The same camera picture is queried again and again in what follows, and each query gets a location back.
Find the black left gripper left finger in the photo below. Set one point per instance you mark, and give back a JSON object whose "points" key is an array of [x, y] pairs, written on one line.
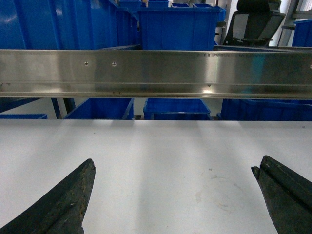
{"points": [[62, 209]]}

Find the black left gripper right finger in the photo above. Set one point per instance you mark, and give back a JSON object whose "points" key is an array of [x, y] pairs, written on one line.
{"points": [[287, 195]]}

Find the blue bin upper right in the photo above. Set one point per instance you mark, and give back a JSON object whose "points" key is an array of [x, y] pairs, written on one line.
{"points": [[302, 34]]}

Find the black mesh office chair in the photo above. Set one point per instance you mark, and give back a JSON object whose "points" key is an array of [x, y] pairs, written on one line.
{"points": [[254, 23]]}

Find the large blue bins upper left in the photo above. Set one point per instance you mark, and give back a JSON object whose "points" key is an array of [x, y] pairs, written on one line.
{"points": [[65, 25]]}

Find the large blue bin upper centre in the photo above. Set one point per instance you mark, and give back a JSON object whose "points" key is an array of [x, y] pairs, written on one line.
{"points": [[178, 28]]}

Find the blue bin below rail right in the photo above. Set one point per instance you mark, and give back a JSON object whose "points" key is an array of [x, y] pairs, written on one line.
{"points": [[265, 110]]}

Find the blue bin below rail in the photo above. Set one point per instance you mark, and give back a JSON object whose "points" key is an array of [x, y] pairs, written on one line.
{"points": [[265, 110], [176, 109], [112, 108]]}

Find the blue bin below rail left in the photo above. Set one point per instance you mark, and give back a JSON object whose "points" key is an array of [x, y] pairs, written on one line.
{"points": [[112, 108]]}

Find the stainless steel shelf rail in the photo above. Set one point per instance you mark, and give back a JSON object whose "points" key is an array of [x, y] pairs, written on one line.
{"points": [[225, 72]]}

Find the blue bin below rail centre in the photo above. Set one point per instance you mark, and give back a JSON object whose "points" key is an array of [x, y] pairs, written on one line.
{"points": [[176, 109]]}

